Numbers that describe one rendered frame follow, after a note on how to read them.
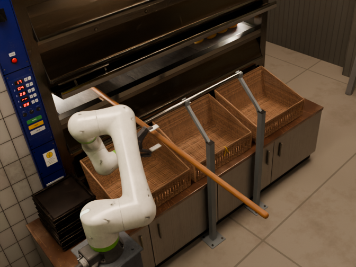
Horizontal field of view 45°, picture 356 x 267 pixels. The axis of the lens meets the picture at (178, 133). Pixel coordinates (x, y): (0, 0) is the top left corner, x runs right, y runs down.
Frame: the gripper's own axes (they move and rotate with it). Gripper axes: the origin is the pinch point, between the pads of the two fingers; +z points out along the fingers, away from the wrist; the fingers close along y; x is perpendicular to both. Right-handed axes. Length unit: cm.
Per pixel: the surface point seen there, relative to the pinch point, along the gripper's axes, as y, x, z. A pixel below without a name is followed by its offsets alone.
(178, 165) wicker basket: 49, -18, 26
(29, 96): -24, -53, -46
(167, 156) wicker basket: 49, -30, 26
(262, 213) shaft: -1, 78, 0
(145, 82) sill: 2, -56, 32
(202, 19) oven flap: -28, -52, 82
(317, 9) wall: 57, -123, 325
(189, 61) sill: 2, -55, 71
